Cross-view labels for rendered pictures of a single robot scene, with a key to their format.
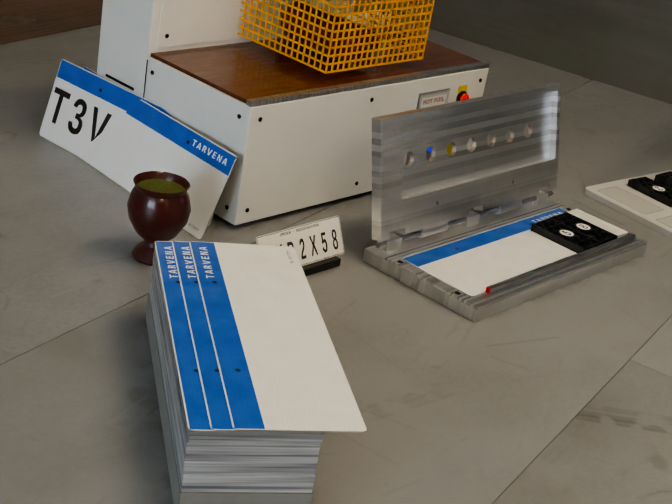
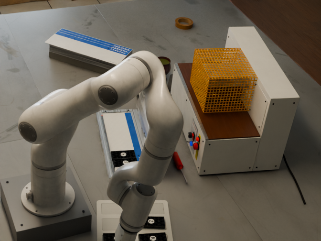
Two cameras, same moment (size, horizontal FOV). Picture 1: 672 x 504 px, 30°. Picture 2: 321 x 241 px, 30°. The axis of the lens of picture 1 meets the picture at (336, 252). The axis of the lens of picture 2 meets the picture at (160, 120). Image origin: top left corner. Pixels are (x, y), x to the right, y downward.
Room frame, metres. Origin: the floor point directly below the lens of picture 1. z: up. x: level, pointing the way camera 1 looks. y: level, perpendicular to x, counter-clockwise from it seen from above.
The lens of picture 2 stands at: (2.94, -1.80, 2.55)
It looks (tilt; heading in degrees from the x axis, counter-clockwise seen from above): 37 degrees down; 124
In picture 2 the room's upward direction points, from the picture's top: 7 degrees clockwise
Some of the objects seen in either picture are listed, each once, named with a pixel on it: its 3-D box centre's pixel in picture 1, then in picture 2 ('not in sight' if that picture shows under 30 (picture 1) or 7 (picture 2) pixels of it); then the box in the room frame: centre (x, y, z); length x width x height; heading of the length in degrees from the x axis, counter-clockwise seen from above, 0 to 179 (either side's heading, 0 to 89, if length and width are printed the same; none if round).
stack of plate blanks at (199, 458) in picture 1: (223, 367); (90, 53); (1.18, 0.10, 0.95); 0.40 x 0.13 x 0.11; 16
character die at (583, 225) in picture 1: (582, 229); (125, 163); (1.83, -0.37, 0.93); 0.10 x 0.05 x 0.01; 50
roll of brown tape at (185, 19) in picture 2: not in sight; (184, 23); (1.27, 0.78, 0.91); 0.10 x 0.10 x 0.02
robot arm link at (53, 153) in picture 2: not in sight; (55, 125); (1.79, -0.72, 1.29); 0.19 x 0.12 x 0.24; 97
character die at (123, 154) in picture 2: (565, 236); (123, 155); (1.79, -0.34, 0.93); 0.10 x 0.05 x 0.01; 50
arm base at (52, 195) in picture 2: not in sight; (48, 178); (1.80, -0.76, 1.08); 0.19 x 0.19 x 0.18
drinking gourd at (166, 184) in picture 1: (157, 219); (161, 70); (1.52, 0.24, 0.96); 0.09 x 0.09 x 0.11
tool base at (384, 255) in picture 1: (512, 246); (126, 141); (1.73, -0.26, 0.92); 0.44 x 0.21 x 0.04; 140
